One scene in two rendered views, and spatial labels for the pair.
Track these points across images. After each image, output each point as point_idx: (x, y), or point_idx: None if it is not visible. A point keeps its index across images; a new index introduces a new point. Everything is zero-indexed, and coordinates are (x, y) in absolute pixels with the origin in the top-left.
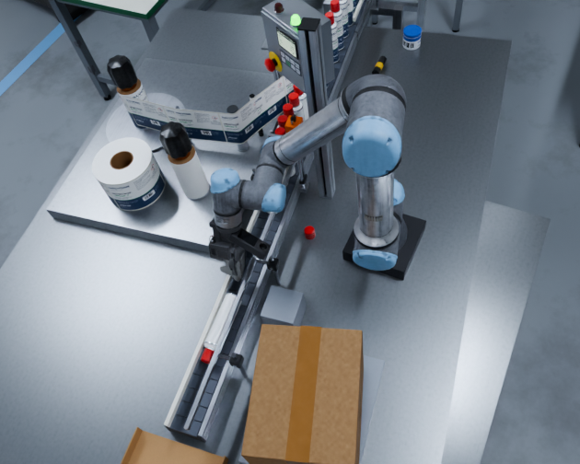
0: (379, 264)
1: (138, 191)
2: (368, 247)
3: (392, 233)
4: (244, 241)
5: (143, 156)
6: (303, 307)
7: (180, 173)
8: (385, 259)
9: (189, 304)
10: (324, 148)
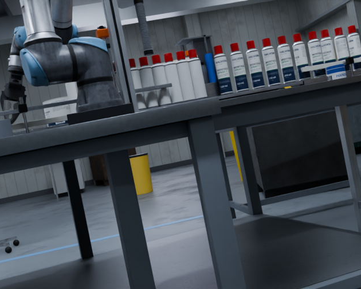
0: (26, 67)
1: (53, 113)
2: (23, 47)
3: (37, 35)
4: (10, 75)
5: None
6: (6, 135)
7: (67, 93)
8: (22, 53)
9: None
10: (114, 54)
